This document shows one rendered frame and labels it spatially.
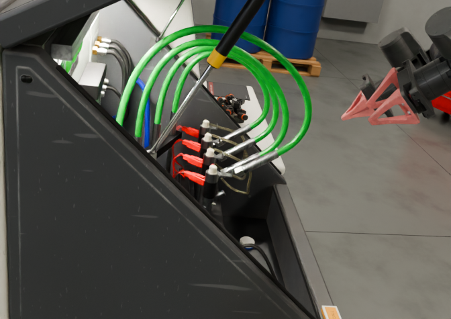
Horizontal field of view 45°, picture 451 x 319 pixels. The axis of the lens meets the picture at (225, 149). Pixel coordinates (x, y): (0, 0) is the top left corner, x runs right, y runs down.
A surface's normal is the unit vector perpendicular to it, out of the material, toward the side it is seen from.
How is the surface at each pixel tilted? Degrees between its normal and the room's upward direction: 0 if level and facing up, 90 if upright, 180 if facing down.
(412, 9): 90
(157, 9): 90
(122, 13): 90
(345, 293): 0
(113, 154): 90
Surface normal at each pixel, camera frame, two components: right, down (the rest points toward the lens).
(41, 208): 0.09, 0.43
